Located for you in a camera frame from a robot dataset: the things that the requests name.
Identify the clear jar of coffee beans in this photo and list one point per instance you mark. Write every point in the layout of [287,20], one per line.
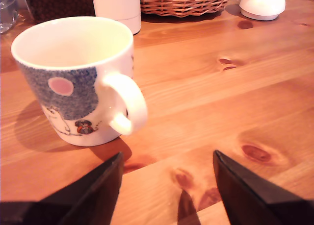
[59,4]

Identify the white mug with blue print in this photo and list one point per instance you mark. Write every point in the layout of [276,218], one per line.
[73,63]

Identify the white insulated bottle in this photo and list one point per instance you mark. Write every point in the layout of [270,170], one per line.
[115,4]

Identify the large clear water bottle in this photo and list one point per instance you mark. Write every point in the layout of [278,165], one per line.
[7,9]

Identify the woven wicker basket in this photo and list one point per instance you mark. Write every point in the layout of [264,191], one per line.
[184,2]

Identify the small white round camera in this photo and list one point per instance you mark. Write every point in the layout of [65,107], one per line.
[262,4]

